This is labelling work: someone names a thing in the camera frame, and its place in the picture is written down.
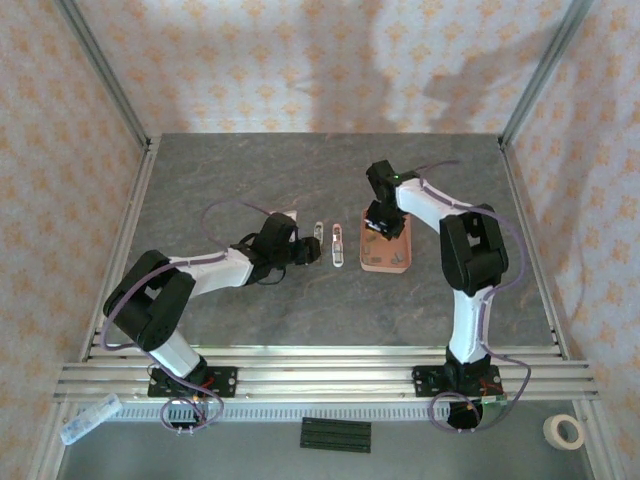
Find pink mini stapler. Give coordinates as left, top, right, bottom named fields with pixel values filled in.
left=331, top=223, right=346, bottom=269

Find pink plastic tray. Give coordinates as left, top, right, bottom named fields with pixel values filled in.
left=358, top=206, right=414, bottom=275

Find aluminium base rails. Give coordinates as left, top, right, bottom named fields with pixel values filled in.
left=52, top=344, right=600, bottom=404

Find orange patterned white cloth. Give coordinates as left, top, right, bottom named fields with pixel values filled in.
left=0, top=0, right=640, bottom=480

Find black ribbed block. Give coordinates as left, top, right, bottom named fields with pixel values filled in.
left=299, top=417, right=373, bottom=454

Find white tape roll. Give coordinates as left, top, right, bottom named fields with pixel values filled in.
left=543, top=413, right=585, bottom=450

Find clear plastic bag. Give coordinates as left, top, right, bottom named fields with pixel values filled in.
left=59, top=393, right=123, bottom=446

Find aluminium side rail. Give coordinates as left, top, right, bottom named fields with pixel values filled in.
left=82, top=139, right=161, bottom=361
left=499, top=142, right=571, bottom=359

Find grey slotted cable duct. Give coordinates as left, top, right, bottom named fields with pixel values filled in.
left=112, top=403, right=454, bottom=422

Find aluminium frame post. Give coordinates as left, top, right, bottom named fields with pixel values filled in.
left=498, top=0, right=596, bottom=151
left=53, top=0, right=154, bottom=151

